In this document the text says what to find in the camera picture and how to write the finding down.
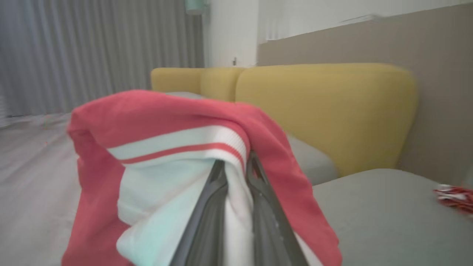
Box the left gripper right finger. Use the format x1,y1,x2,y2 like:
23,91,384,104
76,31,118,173
246,151,309,266

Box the narrow yellow sofa backrest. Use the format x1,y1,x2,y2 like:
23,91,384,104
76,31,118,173
151,67,204,95
200,67,246,103

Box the pale teal wall fixture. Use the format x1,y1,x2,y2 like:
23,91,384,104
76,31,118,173
185,0,208,16

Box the large grey sofa chaise cushion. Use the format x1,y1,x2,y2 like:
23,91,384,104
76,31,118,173
312,169,473,266

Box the grey sofa seat cushion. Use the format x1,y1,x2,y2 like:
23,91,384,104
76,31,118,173
286,133,339,186
163,91,204,100

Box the red Bulls basketball jersey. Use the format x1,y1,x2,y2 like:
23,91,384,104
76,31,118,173
61,90,343,266

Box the red shorts with white band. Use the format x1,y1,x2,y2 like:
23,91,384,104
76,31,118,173
433,184,473,215

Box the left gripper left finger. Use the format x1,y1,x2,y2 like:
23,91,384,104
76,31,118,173
168,159,229,266

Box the wide yellow sofa backrest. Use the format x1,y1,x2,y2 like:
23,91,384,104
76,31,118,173
235,63,418,178

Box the grey pleated curtain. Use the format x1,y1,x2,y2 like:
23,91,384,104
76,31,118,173
0,0,205,128

